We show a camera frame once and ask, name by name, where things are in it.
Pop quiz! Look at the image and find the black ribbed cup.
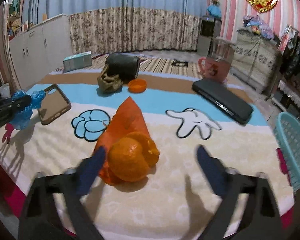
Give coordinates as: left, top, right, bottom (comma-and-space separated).
106, 53, 140, 81

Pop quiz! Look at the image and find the orange plastic bag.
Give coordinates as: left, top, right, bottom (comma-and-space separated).
94, 97, 160, 186

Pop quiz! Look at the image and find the cartoon striped blanket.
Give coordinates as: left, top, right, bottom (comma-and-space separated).
0, 52, 297, 240

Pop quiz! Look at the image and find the pile of folded clothes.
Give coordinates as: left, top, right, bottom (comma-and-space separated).
243, 15, 274, 40

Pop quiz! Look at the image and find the grey water dispenser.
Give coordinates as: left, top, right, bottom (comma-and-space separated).
197, 16, 222, 56

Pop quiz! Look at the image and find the brown wrapper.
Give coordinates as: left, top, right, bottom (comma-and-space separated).
97, 63, 123, 94

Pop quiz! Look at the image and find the blue plastic bag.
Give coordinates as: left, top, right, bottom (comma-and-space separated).
10, 90, 46, 131

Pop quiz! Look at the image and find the pink cartoon mug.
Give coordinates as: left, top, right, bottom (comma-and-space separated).
198, 37, 235, 83

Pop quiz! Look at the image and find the blue covered pot plant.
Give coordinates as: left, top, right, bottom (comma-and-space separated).
207, 0, 222, 19

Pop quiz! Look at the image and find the brown phone case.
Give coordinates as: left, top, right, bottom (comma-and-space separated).
38, 84, 71, 125

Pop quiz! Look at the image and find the light blue plastic basket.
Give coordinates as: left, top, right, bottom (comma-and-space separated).
274, 112, 300, 192

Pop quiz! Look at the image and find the black zip case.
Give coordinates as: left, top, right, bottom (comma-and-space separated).
192, 79, 253, 125

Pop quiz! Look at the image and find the orange lid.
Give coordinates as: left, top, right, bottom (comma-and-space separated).
128, 79, 147, 93

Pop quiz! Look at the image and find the clothes rack with garments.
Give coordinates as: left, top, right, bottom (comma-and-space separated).
266, 24, 300, 98

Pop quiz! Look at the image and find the blue floral curtain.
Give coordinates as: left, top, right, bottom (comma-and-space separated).
22, 0, 207, 54

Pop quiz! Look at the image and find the teal tissue box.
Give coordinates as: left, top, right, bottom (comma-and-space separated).
63, 51, 92, 73

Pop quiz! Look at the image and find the white cabinet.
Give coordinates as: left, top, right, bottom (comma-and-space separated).
9, 14, 72, 89

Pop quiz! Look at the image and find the covered dresser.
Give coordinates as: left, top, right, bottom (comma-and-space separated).
230, 28, 281, 94

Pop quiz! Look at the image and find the low shelf with lace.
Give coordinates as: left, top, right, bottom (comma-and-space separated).
270, 80, 300, 121

